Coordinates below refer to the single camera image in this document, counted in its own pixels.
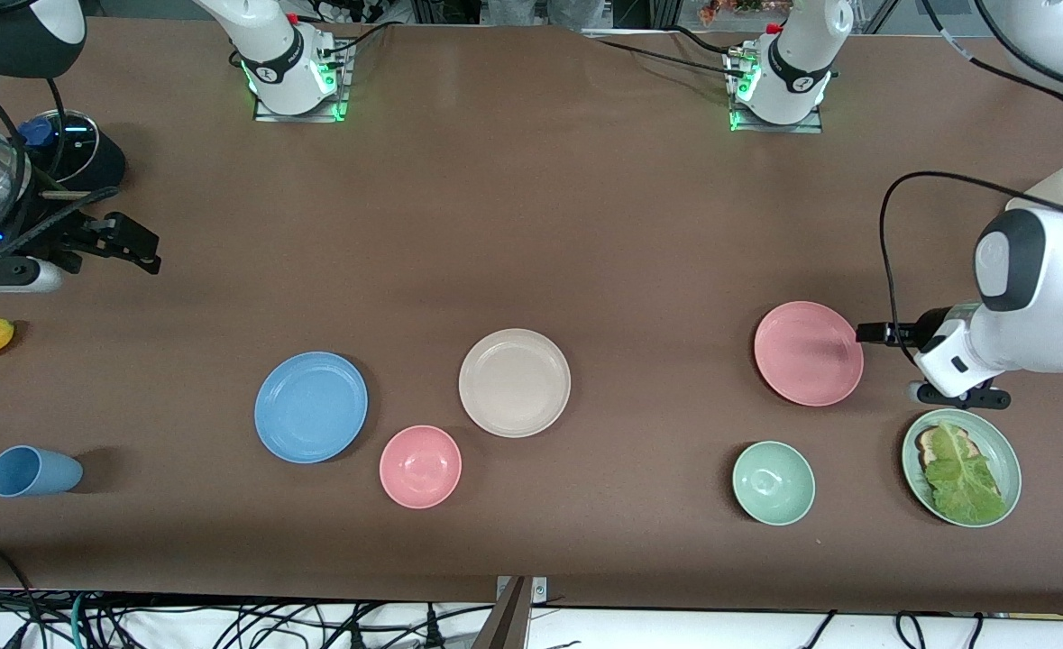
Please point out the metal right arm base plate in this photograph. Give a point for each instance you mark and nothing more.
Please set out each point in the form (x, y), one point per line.
(301, 117)

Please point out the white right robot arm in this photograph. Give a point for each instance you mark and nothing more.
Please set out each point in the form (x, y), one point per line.
(270, 54)

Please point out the toasted bread slice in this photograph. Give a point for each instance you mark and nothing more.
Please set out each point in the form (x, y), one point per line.
(926, 442)

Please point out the green bowl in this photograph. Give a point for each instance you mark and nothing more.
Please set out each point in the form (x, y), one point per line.
(774, 483)

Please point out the grey trouser legs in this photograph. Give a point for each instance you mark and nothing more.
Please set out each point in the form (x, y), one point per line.
(540, 11)

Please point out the beige plate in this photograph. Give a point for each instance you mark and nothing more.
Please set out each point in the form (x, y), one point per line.
(514, 383)

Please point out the pink plate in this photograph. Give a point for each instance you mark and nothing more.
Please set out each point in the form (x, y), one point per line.
(806, 353)

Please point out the blue plate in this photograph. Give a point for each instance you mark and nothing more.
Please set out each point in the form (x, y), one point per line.
(311, 407)

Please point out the small pink bowl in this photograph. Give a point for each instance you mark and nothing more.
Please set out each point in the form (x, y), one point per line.
(420, 467)

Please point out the orange flower bunch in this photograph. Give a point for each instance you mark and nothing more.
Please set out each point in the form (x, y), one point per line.
(720, 9)

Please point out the green plate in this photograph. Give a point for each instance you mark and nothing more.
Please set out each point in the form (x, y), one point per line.
(991, 442)

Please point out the glass lid with blue knob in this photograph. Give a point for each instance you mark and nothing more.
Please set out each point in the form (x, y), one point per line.
(71, 140)

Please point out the blue cup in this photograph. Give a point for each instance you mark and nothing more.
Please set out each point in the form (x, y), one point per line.
(31, 471)

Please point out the green lettuce leaf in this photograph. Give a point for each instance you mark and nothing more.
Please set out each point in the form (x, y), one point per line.
(964, 487)

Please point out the metal clamp bracket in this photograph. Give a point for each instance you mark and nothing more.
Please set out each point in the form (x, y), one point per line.
(540, 589)

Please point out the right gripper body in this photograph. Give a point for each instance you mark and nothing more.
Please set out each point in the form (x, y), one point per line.
(55, 233)

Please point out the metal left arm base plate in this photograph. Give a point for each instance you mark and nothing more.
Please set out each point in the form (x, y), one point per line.
(801, 127)

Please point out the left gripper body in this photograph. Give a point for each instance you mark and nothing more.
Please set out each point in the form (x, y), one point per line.
(919, 333)

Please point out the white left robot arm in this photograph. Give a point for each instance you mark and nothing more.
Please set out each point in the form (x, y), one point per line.
(1045, 297)

